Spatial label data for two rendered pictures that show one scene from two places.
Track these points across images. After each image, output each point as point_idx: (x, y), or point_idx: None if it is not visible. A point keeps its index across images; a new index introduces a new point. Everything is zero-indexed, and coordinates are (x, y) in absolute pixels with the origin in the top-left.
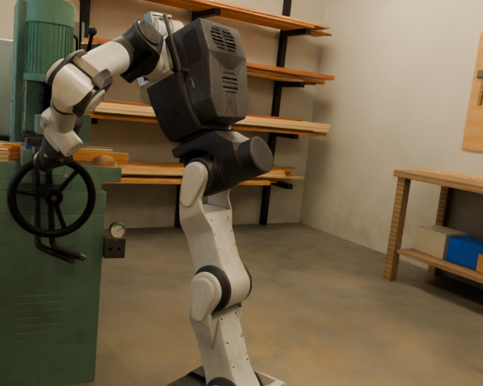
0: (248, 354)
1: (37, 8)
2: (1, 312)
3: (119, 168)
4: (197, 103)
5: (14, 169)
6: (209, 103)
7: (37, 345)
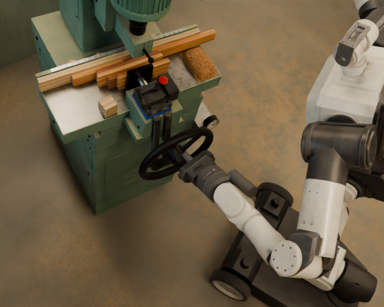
0: None
1: None
2: (113, 183)
3: (220, 77)
4: (379, 168)
5: (124, 116)
6: None
7: (136, 184)
